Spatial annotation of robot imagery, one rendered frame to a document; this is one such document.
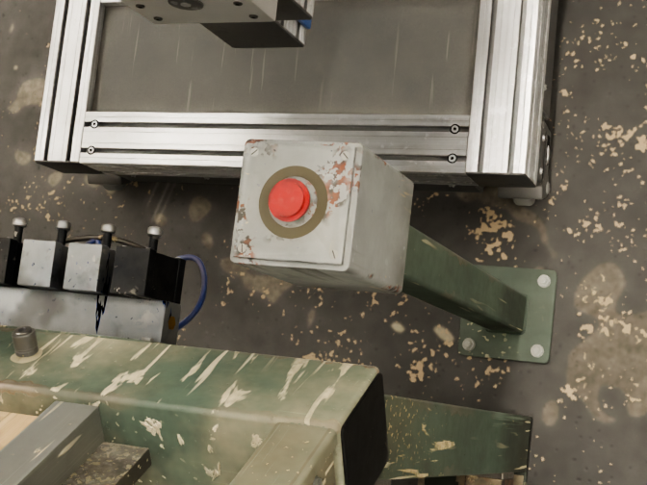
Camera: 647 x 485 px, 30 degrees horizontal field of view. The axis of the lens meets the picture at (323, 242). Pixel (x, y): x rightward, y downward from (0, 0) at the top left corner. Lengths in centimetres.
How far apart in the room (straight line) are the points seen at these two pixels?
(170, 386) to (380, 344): 89
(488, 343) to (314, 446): 94
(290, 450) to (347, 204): 22
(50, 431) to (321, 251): 31
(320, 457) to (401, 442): 25
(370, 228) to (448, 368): 90
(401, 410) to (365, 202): 27
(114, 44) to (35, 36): 39
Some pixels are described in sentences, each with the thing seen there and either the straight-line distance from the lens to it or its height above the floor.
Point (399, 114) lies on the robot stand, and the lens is 187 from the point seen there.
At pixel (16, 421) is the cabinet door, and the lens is 125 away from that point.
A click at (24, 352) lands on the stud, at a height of 87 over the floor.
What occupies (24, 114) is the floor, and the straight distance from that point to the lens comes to 245.
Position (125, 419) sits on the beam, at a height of 90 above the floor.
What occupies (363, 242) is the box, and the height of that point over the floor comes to 89.
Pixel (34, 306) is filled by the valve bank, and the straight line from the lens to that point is 145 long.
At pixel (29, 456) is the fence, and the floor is 98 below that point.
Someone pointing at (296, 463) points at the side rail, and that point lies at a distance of 105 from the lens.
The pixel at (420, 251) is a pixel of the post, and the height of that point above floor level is 62.
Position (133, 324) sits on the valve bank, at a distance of 138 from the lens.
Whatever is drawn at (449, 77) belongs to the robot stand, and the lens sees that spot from 187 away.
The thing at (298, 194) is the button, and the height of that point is 95.
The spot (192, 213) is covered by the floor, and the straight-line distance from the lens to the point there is 221.
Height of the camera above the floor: 193
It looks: 67 degrees down
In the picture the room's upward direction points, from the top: 65 degrees counter-clockwise
